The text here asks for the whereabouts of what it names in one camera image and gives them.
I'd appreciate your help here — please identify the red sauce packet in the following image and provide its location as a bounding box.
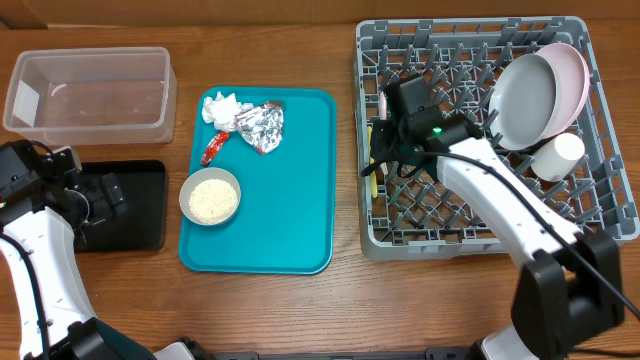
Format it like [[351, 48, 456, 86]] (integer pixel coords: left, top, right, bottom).
[[200, 131, 230, 166]]

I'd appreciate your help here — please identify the white cup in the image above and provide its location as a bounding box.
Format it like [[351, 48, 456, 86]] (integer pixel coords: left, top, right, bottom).
[[531, 133, 585, 182]]

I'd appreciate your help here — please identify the crumpled silver foil wrapper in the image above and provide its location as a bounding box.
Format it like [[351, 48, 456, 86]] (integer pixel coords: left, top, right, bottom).
[[235, 102, 284, 154]]

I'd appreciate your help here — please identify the pink plate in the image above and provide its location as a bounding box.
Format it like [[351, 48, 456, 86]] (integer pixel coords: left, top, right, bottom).
[[536, 43, 590, 139]]

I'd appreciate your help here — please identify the grey dishwasher rack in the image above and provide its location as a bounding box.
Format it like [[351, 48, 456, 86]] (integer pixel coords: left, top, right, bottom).
[[354, 16, 639, 261]]

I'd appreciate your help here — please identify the crumpled white tissue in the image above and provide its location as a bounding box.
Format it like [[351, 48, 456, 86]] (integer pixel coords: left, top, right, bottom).
[[201, 91, 254, 132]]

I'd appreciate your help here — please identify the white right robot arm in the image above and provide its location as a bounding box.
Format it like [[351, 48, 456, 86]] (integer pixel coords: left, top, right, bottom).
[[361, 106, 639, 359]]

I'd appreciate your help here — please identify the white plastic fork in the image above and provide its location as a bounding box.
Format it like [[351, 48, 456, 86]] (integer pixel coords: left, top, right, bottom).
[[378, 91, 388, 176]]

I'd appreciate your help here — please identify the black plastic tray bin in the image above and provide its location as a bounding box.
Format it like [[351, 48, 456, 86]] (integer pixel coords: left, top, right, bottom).
[[74, 160, 168, 252]]

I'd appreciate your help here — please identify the clear plastic bin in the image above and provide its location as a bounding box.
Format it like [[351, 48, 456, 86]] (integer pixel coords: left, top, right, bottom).
[[3, 47, 177, 146]]

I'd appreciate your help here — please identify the teal serving tray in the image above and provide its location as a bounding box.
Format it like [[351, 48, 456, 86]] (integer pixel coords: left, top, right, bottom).
[[179, 86, 337, 275]]

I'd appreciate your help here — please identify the yellow plastic spoon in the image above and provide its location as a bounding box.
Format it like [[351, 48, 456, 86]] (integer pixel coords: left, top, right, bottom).
[[367, 126, 378, 199]]

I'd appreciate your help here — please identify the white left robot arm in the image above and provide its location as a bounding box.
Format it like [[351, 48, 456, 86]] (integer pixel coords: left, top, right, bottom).
[[1, 140, 207, 360]]

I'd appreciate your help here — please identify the grey plate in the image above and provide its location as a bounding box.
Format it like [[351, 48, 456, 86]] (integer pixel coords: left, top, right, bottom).
[[489, 54, 561, 150]]

